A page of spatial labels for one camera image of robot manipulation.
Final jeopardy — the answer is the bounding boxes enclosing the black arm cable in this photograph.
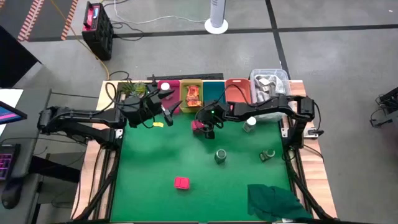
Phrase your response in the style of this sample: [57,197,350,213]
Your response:
[217,83,253,106]
[104,70,131,104]

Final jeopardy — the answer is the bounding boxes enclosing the white paper sheet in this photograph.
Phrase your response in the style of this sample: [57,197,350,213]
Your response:
[0,88,24,108]

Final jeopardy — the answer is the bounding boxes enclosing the magenta plastic bin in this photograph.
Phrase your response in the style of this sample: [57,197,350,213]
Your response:
[157,80,182,115]

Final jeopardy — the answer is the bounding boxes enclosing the blue plastic bin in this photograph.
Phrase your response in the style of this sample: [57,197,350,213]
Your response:
[202,80,227,106]

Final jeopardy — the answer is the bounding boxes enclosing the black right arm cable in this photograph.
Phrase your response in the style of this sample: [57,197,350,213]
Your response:
[217,83,253,106]

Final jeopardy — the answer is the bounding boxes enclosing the yellow-green plastic bin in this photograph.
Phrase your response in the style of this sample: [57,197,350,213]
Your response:
[179,79,204,113]

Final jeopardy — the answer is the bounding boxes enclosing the grey cloth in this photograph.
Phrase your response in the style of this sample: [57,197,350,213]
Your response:
[254,74,289,101]

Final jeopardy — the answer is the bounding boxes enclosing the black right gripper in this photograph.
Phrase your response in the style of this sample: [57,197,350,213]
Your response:
[195,108,223,140]

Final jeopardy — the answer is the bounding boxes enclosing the grey desk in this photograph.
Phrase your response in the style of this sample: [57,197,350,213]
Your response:
[0,87,52,224]

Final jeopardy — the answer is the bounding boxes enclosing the clear plastic bin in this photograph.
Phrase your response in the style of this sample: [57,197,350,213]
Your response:
[249,68,295,121]

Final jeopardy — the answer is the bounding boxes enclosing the black crate with red top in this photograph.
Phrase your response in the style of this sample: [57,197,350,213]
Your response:
[81,1,114,62]

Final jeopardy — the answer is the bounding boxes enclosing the yellow floor cable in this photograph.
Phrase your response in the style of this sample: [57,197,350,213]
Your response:
[49,0,110,80]

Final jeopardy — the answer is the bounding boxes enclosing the backlit keyboard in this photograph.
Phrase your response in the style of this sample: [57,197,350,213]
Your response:
[0,143,21,181]

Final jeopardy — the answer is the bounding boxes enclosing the small potted succulent plant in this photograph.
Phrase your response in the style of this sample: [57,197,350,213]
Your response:
[119,81,147,98]

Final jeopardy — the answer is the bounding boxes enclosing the pink spice box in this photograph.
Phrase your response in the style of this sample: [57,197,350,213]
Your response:
[174,176,191,190]
[191,120,206,134]

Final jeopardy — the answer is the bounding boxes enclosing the orange plastic bin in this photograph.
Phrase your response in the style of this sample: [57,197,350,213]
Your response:
[224,78,252,105]

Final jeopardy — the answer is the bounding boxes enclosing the black floor cable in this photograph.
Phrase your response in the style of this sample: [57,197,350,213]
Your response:
[110,20,146,42]

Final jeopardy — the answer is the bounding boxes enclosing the black aluminium table frame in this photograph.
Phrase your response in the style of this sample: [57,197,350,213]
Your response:
[74,79,336,224]

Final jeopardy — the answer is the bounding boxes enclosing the computer monitor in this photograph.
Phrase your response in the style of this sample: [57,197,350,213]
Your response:
[0,101,28,125]

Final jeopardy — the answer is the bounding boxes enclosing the white tower fan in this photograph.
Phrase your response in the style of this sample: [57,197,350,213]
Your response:
[204,0,229,35]

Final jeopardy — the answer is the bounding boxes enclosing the green table mat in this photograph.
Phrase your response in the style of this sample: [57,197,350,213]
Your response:
[110,113,292,222]

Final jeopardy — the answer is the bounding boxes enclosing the white floor cable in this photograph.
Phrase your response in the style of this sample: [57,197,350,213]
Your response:
[112,0,208,26]

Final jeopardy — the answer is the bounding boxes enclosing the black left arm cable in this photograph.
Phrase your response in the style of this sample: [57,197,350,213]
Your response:
[104,70,131,104]

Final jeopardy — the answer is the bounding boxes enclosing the black equipment with cables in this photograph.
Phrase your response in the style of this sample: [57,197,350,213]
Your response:
[369,86,398,128]

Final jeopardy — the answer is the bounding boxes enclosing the green lid spice jar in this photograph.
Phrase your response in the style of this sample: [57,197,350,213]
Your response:
[214,149,228,165]
[259,148,276,162]

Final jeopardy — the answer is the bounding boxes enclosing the black partition panel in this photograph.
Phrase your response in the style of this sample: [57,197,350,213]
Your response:
[0,24,42,88]

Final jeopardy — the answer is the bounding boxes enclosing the black computer mouse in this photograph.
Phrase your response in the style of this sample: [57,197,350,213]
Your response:
[1,180,24,210]

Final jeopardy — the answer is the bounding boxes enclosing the dark green cloth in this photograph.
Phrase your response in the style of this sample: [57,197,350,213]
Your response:
[247,184,313,222]

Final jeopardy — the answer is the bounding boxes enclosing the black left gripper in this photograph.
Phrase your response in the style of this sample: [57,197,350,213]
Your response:
[136,89,183,127]

